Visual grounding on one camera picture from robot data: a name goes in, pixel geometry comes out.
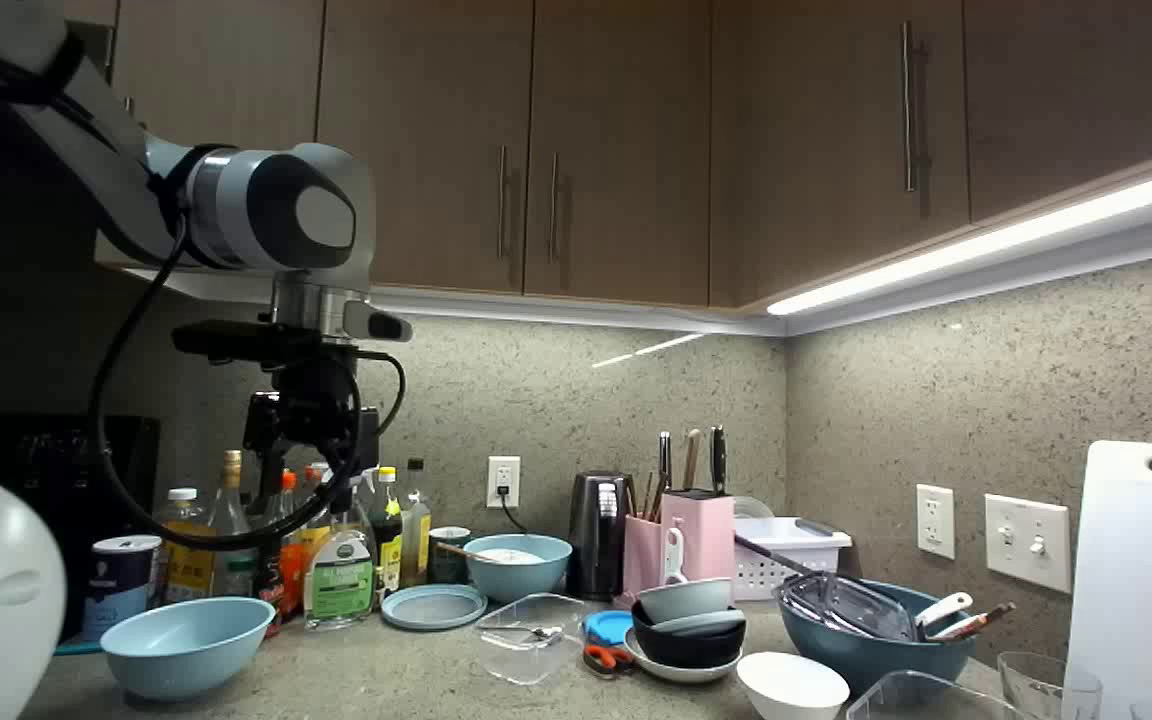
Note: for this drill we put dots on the under-cabinet light strip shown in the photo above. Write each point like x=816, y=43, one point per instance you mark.
x=539, y=308
x=1003, y=243

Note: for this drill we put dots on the clear glass jar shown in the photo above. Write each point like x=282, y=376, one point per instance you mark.
x=930, y=701

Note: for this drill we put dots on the clear plastic container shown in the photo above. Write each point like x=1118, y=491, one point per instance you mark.
x=528, y=643

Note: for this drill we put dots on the pink knife block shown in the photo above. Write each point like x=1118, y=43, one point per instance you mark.
x=681, y=535

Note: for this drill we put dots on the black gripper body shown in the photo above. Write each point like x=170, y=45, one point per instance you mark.
x=316, y=394

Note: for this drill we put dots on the large light blue bowl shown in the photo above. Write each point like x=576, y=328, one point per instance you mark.
x=187, y=645

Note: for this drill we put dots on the black appliance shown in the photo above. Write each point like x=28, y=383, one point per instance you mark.
x=19, y=467

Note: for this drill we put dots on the dark bottle yellow cap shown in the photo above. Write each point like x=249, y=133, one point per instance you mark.
x=391, y=535

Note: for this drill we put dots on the clear glass cup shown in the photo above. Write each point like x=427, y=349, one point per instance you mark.
x=1044, y=684

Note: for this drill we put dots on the dark blue mixing bowl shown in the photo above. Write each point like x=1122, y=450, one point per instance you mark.
x=858, y=645

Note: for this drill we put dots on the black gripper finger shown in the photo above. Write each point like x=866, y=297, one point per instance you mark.
x=361, y=444
x=267, y=452

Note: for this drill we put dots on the white wall outlet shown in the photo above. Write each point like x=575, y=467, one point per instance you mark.
x=503, y=482

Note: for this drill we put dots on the white plastic basket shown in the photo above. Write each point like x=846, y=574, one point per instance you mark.
x=788, y=545

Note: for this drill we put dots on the grey blue bowl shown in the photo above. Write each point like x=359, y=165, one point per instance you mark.
x=681, y=603

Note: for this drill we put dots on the small white bowl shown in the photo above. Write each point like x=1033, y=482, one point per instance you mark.
x=793, y=683

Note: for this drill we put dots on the wooden chopstick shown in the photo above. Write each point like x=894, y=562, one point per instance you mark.
x=449, y=545

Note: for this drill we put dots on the white single switch plate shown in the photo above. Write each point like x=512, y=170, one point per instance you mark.
x=934, y=521

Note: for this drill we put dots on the spray bottle green label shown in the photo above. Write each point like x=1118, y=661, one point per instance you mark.
x=340, y=574

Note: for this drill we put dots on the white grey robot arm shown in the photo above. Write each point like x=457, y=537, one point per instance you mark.
x=270, y=204

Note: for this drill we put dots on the dark green labelled jar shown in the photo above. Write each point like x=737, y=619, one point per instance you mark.
x=449, y=562

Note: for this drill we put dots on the oil bottle white cap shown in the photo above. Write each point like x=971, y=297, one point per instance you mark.
x=182, y=555

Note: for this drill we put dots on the light blue rice bowl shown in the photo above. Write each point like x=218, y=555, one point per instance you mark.
x=516, y=567

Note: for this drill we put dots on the white double switch plate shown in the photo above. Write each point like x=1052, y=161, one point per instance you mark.
x=1026, y=543

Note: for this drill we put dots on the bottle black cap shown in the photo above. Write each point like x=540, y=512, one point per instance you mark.
x=413, y=535

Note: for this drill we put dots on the blue plate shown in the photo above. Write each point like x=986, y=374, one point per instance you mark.
x=434, y=604

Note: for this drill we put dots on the black bowl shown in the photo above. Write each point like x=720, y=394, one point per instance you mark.
x=688, y=643

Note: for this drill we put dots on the tall bottle gold neck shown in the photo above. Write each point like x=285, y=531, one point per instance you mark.
x=234, y=535

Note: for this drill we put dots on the white cutting board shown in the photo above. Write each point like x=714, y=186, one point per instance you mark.
x=1142, y=586

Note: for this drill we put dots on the white opener tool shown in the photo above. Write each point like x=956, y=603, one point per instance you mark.
x=674, y=555

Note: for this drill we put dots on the orange cap bottle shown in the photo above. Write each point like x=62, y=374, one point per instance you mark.
x=285, y=562

